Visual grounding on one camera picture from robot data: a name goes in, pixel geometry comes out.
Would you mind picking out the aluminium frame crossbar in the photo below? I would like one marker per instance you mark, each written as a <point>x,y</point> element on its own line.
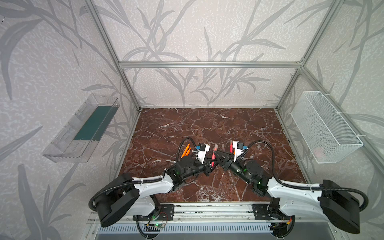
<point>151,65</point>

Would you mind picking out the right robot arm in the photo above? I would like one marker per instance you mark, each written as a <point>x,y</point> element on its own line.
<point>326,201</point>

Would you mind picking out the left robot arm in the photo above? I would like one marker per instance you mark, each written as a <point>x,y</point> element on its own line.
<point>137,196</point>

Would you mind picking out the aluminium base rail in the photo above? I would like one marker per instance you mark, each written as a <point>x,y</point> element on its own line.
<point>210,211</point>

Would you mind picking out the clear plastic wall tray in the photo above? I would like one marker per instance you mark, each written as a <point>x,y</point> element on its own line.
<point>79,138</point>

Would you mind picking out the white wire mesh basket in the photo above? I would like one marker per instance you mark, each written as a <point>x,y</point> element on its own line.
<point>326,132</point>

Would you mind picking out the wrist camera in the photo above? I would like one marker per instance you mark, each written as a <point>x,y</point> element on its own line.
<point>239,150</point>
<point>201,151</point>

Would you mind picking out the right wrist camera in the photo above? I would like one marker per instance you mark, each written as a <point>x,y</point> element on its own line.
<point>239,150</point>

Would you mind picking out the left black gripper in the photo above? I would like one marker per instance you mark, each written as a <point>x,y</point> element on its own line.
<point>205,167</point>

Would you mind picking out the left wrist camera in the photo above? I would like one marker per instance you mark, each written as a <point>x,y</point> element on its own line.
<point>201,151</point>

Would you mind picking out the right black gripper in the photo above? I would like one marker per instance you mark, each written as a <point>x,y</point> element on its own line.
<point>227,162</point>

